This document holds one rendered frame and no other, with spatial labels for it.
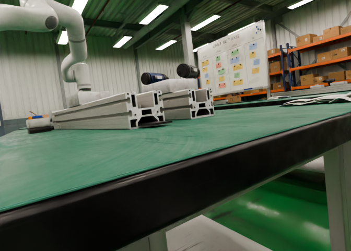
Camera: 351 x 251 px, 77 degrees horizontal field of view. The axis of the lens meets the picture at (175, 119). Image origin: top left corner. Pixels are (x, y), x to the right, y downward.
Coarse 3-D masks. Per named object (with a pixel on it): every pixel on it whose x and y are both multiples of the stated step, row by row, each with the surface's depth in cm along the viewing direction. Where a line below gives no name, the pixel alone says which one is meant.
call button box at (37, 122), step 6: (30, 120) 91; (36, 120) 93; (42, 120) 94; (48, 120) 95; (30, 126) 91; (36, 126) 92; (42, 126) 94; (48, 126) 97; (30, 132) 91; (36, 132) 92
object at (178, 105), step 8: (208, 88) 66; (168, 96) 68; (176, 96) 65; (184, 96) 64; (192, 96) 63; (200, 96) 67; (208, 96) 67; (168, 104) 68; (176, 104) 65; (184, 104) 62; (192, 104) 62; (200, 104) 67; (208, 104) 66; (168, 112) 69; (176, 112) 66; (184, 112) 63; (192, 112) 63; (200, 112) 69; (208, 112) 66; (168, 120) 70
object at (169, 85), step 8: (168, 80) 66; (176, 80) 67; (184, 80) 70; (192, 80) 72; (144, 88) 77; (152, 88) 73; (160, 88) 69; (168, 88) 66; (176, 88) 67; (184, 88) 69; (192, 88) 72
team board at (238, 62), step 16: (240, 32) 357; (256, 32) 333; (208, 48) 420; (224, 48) 389; (240, 48) 361; (256, 48) 337; (208, 64) 426; (224, 64) 394; (240, 64) 364; (256, 64) 340; (208, 80) 431; (224, 80) 399; (240, 80) 368; (256, 80) 344
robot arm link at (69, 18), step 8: (24, 0) 97; (48, 0) 104; (56, 8) 105; (64, 8) 106; (72, 8) 108; (64, 16) 106; (72, 16) 108; (80, 16) 112; (64, 24) 109; (72, 24) 110; (80, 24) 113; (72, 32) 114; (80, 32) 115; (72, 40) 117; (80, 40) 118
